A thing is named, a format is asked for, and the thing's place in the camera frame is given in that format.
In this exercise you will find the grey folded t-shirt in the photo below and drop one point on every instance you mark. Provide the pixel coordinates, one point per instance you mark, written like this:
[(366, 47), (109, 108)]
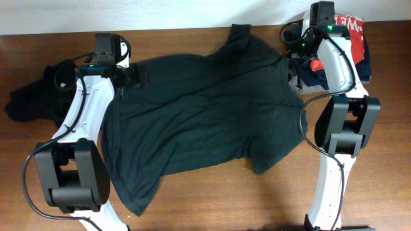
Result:
[(305, 88)]

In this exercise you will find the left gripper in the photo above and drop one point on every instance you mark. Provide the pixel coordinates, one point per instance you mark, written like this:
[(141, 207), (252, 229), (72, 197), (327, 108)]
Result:
[(133, 70)]

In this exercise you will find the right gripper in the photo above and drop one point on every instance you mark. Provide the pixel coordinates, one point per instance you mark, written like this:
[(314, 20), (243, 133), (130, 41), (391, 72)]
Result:
[(292, 49)]

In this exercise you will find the black t-shirt white letters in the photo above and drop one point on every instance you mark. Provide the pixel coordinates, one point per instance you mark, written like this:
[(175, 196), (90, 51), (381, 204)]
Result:
[(48, 98)]

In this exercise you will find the red folded t-shirt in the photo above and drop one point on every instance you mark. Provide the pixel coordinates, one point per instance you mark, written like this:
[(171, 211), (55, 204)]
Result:
[(355, 26)]

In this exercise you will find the dark green t-shirt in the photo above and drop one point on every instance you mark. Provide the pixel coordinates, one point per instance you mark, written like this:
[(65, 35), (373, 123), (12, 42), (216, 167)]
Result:
[(191, 111)]

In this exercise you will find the navy folded t-shirt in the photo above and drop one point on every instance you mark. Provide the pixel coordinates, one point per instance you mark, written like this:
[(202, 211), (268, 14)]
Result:
[(312, 73)]

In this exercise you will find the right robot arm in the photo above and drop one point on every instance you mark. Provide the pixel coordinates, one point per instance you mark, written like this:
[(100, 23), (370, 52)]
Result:
[(347, 121)]

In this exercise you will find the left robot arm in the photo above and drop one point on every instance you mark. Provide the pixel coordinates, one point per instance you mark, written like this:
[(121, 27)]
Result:
[(72, 173)]

